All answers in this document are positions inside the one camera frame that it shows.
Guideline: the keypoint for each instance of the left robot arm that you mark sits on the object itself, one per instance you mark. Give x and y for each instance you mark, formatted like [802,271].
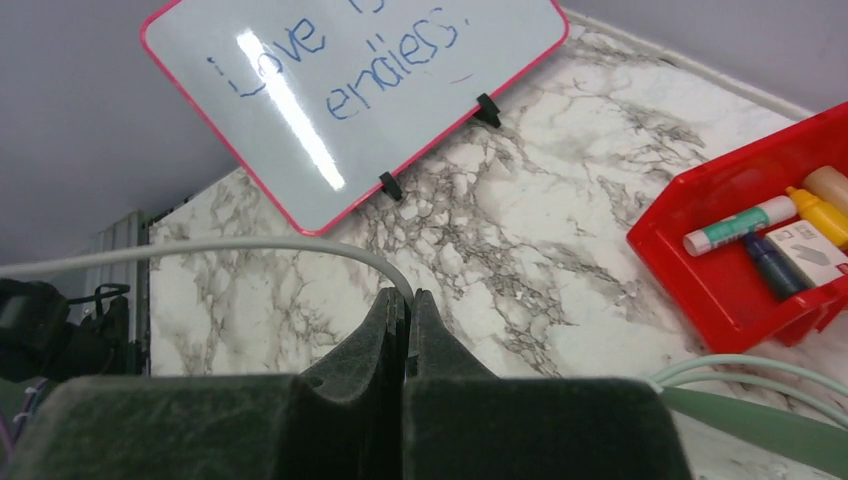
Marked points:
[46,335]

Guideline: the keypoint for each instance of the white small box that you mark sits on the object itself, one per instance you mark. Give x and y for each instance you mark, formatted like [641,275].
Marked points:
[811,255]

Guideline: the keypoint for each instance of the beige eraser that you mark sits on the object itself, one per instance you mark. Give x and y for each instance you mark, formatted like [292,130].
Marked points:
[830,185]

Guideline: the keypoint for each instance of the white green glue stick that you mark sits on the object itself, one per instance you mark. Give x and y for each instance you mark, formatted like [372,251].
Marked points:
[732,228]

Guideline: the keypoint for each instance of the dark blue marker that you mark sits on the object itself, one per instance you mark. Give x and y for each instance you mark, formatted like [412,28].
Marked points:
[773,268]

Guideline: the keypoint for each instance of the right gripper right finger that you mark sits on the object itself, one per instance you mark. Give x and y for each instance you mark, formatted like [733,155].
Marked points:
[461,421]

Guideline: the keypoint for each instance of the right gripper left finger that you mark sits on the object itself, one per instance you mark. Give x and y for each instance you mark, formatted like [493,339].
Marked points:
[339,419]

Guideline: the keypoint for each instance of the red plastic bin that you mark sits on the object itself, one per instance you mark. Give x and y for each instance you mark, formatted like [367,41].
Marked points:
[722,294]

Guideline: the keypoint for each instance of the pink framed whiteboard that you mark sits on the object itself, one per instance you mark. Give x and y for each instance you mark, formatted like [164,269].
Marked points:
[322,101]

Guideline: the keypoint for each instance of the green headphones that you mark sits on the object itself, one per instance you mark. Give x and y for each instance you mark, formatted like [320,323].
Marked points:
[816,444]

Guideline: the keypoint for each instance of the yellow marker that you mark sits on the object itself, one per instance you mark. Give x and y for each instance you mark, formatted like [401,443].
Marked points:
[824,216]

